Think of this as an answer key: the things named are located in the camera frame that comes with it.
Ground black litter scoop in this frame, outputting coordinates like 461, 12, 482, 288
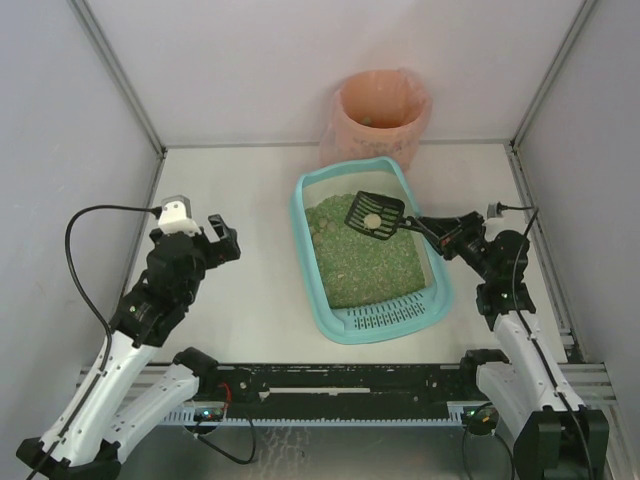
344, 191, 424, 241

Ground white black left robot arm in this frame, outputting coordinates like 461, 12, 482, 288
16, 208, 241, 479

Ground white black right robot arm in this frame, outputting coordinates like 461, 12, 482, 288
407, 212, 609, 479

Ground teal litter box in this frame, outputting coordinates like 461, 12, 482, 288
290, 156, 454, 345

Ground green cat litter pellets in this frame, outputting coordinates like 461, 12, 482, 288
305, 194, 432, 309

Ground orange lined waste bin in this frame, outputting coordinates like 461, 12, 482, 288
319, 69, 433, 171

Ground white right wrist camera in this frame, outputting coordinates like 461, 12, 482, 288
486, 202, 504, 219

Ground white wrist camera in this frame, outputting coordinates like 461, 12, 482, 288
486, 202, 504, 219
158, 195, 200, 236

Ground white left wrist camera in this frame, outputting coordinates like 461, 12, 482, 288
158, 195, 200, 236

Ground black left camera cable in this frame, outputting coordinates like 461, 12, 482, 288
66, 204, 164, 351

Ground black camera cable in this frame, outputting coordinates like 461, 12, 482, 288
66, 204, 164, 351
462, 204, 601, 480

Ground black right camera cable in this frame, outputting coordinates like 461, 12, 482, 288
462, 204, 601, 480

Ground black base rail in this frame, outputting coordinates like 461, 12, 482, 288
196, 364, 487, 413

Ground light blue cable duct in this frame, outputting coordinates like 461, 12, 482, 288
160, 402, 481, 427

